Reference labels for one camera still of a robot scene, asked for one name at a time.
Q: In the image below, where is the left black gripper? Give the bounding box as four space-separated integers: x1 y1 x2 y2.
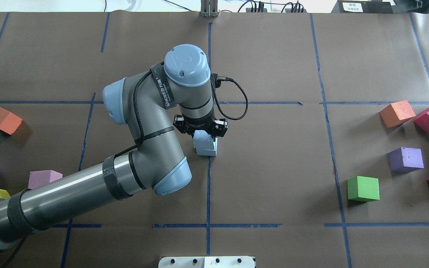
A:
172 114 228 140

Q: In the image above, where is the light blue foam block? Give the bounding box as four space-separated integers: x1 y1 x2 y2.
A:
193 130 216 150
196 139 218 157

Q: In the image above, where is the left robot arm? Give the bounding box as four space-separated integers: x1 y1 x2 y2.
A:
0 44 228 252

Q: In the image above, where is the white mounting plate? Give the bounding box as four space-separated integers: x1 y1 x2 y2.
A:
158 256 257 268

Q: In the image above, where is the green foam block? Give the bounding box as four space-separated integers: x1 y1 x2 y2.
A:
347 175 380 202

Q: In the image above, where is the orange foam block right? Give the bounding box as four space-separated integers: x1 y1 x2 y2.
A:
379 100 416 128

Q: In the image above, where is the orange foam block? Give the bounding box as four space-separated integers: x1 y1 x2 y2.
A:
0 107 23 135
379 100 416 128

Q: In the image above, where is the black box with label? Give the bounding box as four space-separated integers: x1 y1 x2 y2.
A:
331 0 393 14

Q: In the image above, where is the pink foam block left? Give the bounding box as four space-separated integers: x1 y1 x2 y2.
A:
27 170 63 189

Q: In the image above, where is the purple foam block right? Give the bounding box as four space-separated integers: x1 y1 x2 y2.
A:
387 147 424 173

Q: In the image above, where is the orange foam block left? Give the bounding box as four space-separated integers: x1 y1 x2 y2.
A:
0 107 23 135

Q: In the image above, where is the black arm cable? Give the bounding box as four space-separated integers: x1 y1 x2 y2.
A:
210 74 249 121

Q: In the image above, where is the aluminium frame post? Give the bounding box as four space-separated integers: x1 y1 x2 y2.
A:
200 0 219 17

